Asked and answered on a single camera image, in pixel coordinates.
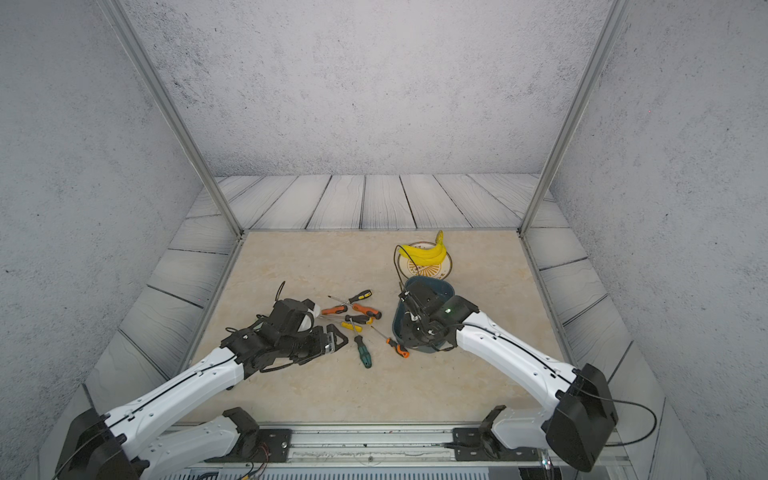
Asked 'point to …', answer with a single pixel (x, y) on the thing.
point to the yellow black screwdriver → (351, 320)
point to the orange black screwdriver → (368, 311)
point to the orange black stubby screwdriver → (399, 348)
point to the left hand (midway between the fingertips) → (343, 347)
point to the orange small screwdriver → (335, 310)
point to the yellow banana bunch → (423, 256)
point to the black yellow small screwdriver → (357, 297)
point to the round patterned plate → (436, 271)
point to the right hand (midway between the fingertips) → (411, 335)
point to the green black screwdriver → (364, 353)
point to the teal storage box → (412, 312)
